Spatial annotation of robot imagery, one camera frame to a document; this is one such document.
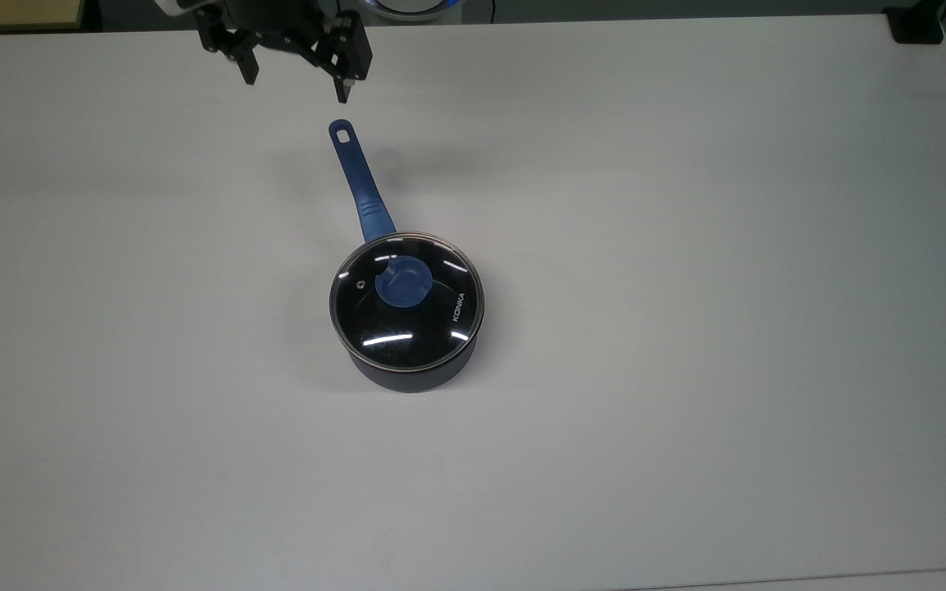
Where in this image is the Franka gripper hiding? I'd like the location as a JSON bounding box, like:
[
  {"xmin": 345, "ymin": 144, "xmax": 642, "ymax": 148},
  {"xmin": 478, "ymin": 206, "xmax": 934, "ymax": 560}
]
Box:
[{"xmin": 196, "ymin": 0, "xmax": 373, "ymax": 104}]

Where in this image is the glass lid with blue knob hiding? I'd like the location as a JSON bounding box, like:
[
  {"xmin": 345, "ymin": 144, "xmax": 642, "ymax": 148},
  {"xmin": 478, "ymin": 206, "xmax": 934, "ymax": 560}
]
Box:
[{"xmin": 330, "ymin": 232, "xmax": 485, "ymax": 372}]

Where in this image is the wooden board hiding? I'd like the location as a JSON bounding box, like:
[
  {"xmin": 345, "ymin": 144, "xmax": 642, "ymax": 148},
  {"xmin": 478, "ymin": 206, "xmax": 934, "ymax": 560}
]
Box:
[{"xmin": 0, "ymin": 0, "xmax": 86, "ymax": 32}]

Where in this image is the black table clamp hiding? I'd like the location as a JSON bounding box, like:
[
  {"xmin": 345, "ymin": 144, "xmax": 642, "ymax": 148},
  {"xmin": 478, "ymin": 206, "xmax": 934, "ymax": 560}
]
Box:
[{"xmin": 885, "ymin": 3, "xmax": 946, "ymax": 44}]

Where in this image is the dark saucepan with blue handle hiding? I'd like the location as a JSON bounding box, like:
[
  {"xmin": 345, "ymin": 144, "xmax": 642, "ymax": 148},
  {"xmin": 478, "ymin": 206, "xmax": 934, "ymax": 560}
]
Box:
[{"xmin": 328, "ymin": 119, "xmax": 486, "ymax": 393}]

